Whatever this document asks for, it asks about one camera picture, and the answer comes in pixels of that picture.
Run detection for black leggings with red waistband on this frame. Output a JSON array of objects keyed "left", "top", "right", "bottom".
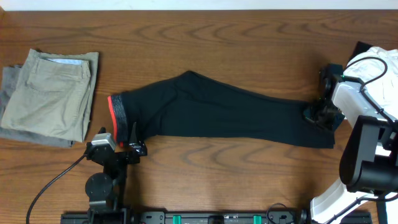
[{"left": 108, "top": 71, "right": 335, "bottom": 148}]

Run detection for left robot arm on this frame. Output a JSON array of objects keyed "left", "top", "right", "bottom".
[{"left": 85, "top": 123, "right": 147, "bottom": 213}]

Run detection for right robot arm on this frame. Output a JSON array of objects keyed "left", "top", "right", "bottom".
[{"left": 297, "top": 63, "right": 397, "bottom": 223}]

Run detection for folded khaki pants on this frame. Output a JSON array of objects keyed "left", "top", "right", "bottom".
[{"left": 1, "top": 49, "right": 99, "bottom": 142}]

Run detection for black garment under white one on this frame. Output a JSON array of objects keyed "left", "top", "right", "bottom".
[{"left": 348, "top": 41, "right": 372, "bottom": 61}]

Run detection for folded grey garment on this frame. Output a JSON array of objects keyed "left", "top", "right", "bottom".
[{"left": 1, "top": 65, "right": 74, "bottom": 148}]

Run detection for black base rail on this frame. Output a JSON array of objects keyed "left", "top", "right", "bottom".
[{"left": 60, "top": 211, "right": 373, "bottom": 224}]

